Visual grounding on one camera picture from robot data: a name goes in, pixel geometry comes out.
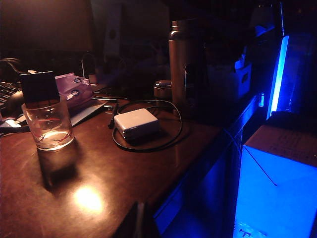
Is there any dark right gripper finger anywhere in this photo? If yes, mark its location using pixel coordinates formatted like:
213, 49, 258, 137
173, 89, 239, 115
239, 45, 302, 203
113, 202, 159, 238

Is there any Rubik's cube with dark faces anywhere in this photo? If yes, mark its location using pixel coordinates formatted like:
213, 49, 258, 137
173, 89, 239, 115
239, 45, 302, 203
19, 71, 61, 104

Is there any clear glass cup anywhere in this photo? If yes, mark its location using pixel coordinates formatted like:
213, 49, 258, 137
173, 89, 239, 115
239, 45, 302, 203
21, 95, 75, 151

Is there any white power adapter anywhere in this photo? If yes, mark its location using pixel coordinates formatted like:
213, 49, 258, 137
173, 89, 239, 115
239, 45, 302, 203
113, 108, 159, 141

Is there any flat blue notebook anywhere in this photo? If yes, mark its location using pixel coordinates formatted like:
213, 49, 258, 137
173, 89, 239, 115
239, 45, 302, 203
69, 99, 108, 127

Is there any small round metal tin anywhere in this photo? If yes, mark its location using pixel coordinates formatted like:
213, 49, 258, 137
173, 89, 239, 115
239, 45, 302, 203
153, 79, 173, 100

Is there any cardboard box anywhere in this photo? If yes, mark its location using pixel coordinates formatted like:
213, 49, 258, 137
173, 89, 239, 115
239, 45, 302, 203
232, 124, 317, 238

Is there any pale tissue pack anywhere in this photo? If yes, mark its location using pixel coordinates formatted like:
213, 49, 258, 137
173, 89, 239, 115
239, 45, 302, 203
54, 72, 95, 109

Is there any brown metal bottle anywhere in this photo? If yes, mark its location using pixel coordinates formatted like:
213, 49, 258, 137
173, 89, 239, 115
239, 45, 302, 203
168, 20, 189, 106

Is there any dark round mouse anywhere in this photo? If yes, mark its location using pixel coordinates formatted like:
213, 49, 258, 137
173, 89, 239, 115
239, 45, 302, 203
4, 90, 26, 118

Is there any black keyboard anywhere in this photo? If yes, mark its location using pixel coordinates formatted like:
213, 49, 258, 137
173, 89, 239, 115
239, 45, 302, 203
0, 80, 22, 110

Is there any grey tall speaker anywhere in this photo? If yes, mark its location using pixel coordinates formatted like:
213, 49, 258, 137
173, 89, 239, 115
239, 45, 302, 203
103, 3, 126, 61

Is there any blue LED light strip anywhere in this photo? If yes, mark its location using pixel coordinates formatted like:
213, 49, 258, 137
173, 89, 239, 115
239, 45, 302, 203
266, 35, 290, 120

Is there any dark computer monitor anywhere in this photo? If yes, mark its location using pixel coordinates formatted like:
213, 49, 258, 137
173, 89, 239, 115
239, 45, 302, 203
0, 0, 96, 54

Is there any black charger cable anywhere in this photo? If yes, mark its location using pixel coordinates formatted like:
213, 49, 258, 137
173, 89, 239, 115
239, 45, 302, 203
108, 99, 183, 152

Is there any black strap with white label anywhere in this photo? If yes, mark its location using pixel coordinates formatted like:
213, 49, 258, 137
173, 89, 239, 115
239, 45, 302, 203
0, 118, 31, 136

